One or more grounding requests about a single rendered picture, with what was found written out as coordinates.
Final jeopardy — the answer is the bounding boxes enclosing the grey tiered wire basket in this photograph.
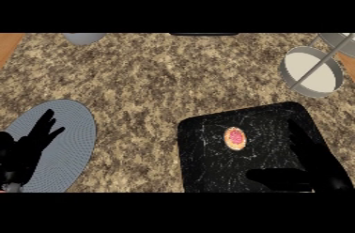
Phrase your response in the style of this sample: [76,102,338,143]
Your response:
[279,32,355,99]

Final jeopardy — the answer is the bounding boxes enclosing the black scratched tray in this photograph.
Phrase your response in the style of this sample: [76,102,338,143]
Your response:
[177,101,355,194]

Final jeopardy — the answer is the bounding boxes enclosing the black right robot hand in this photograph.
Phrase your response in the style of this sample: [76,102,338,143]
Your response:
[245,117,355,194]

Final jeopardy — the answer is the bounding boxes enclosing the grey oval placemat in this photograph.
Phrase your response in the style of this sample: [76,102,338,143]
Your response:
[5,99,99,194]

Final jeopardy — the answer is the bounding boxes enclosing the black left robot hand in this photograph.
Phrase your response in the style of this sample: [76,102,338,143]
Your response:
[0,108,67,189]

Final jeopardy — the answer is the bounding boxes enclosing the grey round container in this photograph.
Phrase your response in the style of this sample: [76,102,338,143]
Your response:
[62,32,108,46]

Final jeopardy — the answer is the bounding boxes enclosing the pink frosted cupcake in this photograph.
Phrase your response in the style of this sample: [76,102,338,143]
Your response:
[224,126,249,151]

